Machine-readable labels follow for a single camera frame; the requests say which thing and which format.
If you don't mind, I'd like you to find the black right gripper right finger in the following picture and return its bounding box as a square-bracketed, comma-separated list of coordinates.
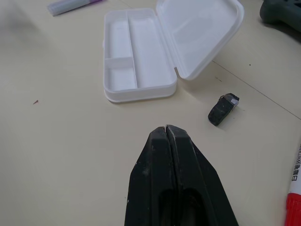
[165, 124, 239, 226]

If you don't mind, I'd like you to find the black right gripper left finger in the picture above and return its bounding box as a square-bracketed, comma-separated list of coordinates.
[124, 126, 184, 226]

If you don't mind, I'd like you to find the black eraser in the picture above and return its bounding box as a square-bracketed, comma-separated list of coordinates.
[207, 93, 241, 127]

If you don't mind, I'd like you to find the red whiteboard marker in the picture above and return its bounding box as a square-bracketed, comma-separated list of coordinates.
[285, 141, 301, 226]

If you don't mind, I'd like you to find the white plastic pencil case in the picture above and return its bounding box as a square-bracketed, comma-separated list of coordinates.
[103, 0, 245, 105]

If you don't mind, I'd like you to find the dark grey game controller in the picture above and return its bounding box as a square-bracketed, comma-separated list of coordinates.
[259, 0, 301, 43]

